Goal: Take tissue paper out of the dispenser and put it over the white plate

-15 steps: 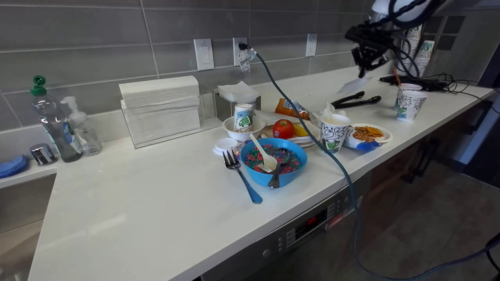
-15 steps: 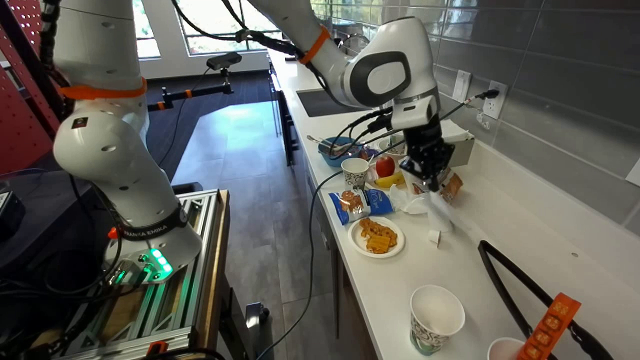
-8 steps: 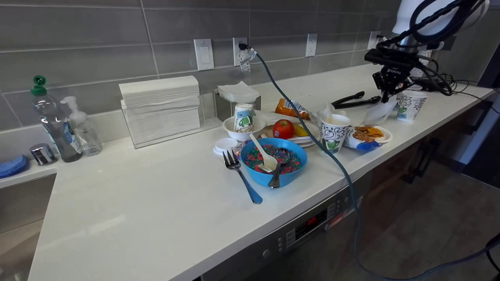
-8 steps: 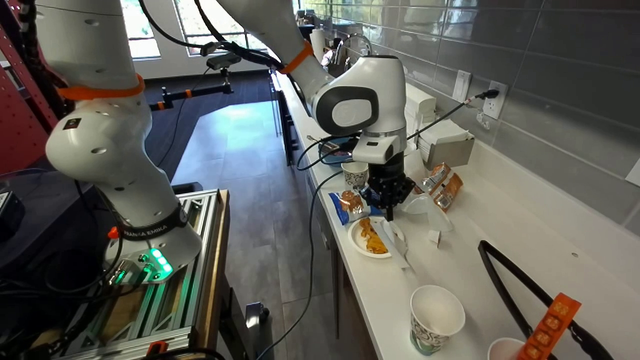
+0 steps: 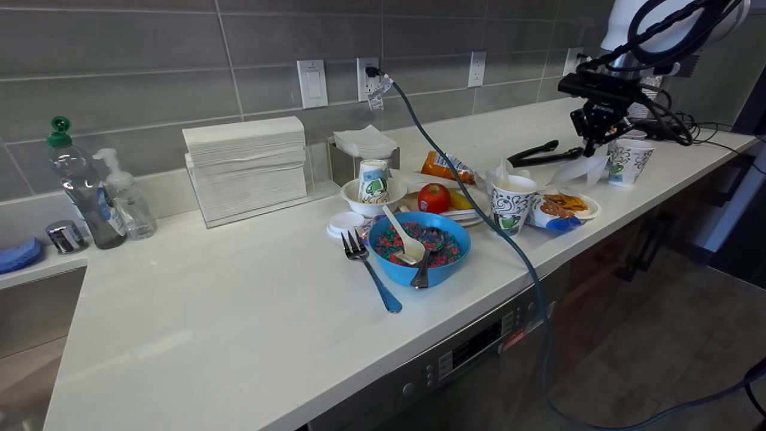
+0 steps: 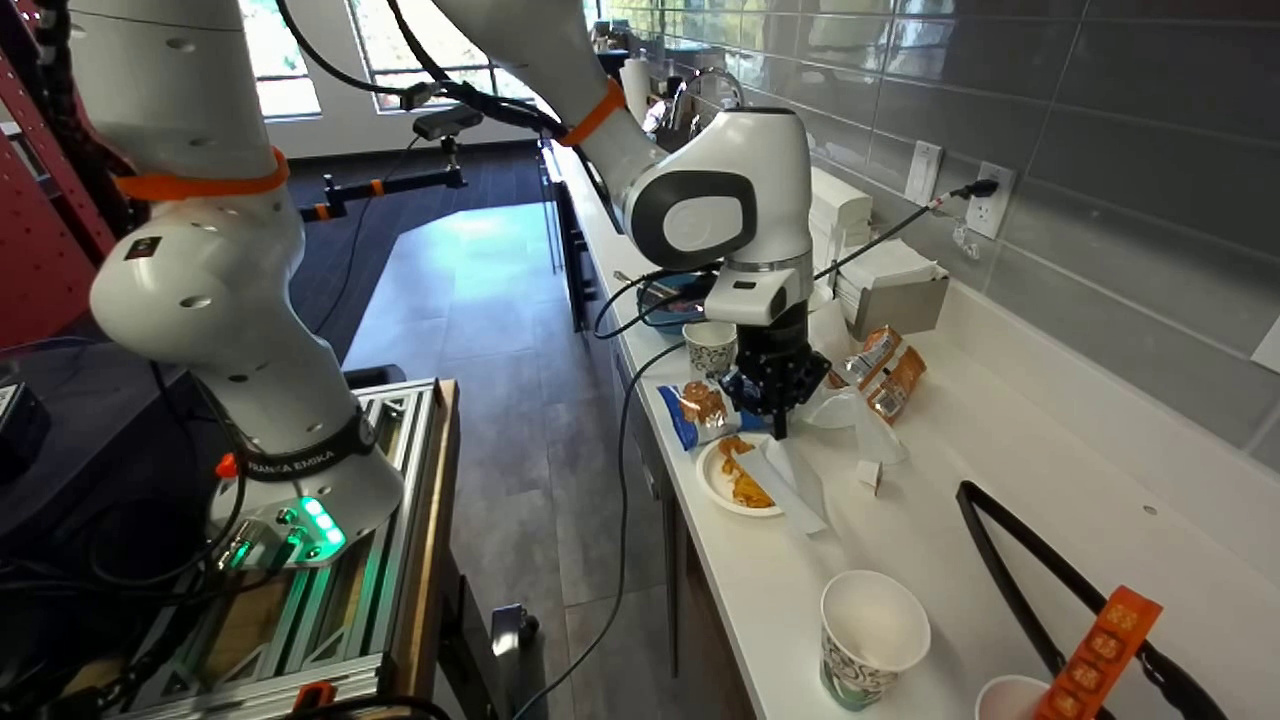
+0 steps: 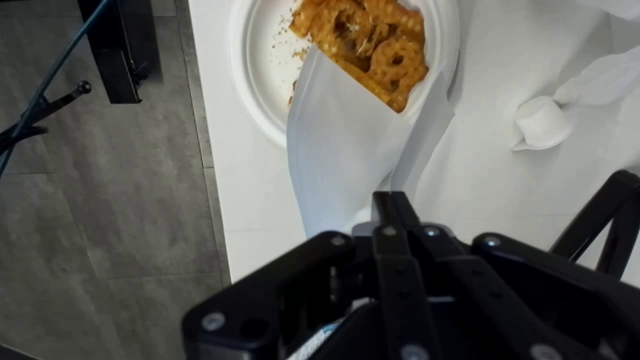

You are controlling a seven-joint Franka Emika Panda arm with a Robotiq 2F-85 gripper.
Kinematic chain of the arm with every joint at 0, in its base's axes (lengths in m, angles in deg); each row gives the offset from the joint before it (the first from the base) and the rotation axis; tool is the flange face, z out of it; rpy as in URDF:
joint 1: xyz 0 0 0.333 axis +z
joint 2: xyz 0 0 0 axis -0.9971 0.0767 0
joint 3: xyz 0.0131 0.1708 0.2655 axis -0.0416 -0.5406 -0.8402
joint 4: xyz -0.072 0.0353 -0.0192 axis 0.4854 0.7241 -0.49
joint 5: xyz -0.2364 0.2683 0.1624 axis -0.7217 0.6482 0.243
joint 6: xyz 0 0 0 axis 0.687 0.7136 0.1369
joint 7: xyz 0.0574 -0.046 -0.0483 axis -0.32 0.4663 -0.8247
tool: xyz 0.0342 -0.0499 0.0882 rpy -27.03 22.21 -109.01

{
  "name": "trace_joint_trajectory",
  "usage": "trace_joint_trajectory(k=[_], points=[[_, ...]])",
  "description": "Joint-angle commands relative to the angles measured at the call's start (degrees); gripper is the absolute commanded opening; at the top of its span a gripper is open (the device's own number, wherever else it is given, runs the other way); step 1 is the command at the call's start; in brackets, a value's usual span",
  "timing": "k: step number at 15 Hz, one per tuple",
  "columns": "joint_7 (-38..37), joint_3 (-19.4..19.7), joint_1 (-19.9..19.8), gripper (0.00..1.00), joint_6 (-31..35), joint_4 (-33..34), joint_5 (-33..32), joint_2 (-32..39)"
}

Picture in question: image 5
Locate grey cable with black plug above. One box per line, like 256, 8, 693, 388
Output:
364, 66, 766, 431

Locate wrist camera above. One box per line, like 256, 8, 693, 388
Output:
558, 71, 644, 108

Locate blue bowl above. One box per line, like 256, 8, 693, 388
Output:
367, 211, 472, 289

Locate heap of colourful cereal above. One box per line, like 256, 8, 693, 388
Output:
374, 222, 463, 269

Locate white tissue paper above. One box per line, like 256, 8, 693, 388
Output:
547, 151, 612, 188

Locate patterned paper cup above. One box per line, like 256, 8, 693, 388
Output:
490, 174, 539, 236
607, 137, 656, 188
357, 159, 391, 205

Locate steel dishwasher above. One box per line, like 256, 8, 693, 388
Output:
307, 280, 558, 431

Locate large white plate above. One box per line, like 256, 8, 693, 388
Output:
396, 178, 493, 228

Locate fork with blue handle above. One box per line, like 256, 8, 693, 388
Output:
341, 230, 403, 314

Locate dark metal spoon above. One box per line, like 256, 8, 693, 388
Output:
410, 230, 447, 290

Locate white plastic spoon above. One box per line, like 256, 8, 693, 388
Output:
382, 205, 426, 266

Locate clear napkin dispenser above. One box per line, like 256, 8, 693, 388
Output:
328, 141, 401, 185

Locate white wall socket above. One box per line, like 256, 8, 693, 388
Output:
467, 51, 487, 89
357, 57, 381, 102

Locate stack of patterned paper cups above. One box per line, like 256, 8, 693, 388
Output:
627, 73, 666, 120

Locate crumpled white tissue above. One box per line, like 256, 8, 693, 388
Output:
484, 158, 532, 193

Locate stack of white napkins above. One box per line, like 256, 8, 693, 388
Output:
333, 125, 399, 160

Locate blue sponge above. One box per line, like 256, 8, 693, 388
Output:
0, 238, 44, 275

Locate red apple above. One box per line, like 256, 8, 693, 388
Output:
417, 183, 452, 214

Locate orange snack packet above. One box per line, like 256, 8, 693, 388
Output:
420, 150, 477, 186

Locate chrome metal cap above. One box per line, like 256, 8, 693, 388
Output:
46, 220, 89, 254

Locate small white plate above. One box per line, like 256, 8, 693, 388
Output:
531, 189, 603, 223

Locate steel sink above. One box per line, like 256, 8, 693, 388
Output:
0, 266, 88, 431

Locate white light switch plate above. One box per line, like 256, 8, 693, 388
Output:
297, 59, 329, 110

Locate white bowl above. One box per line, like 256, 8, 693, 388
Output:
341, 178, 408, 218

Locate round white lid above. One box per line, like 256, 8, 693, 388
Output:
326, 211, 366, 239

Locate clear acrylic towel holder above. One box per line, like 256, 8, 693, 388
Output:
186, 139, 343, 229

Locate clear water bottle green cap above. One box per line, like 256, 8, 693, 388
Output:
47, 116, 127, 250

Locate black cabinet handle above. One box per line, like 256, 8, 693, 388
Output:
619, 213, 674, 283

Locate black tongs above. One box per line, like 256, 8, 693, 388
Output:
507, 139, 585, 169

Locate blue and white packet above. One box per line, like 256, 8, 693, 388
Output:
526, 199, 582, 233

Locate stack of white paper towels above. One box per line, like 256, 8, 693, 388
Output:
182, 116, 309, 223

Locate clear pump soap bottle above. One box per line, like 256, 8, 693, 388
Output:
93, 148, 158, 241

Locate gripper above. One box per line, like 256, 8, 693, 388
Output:
570, 101, 630, 158

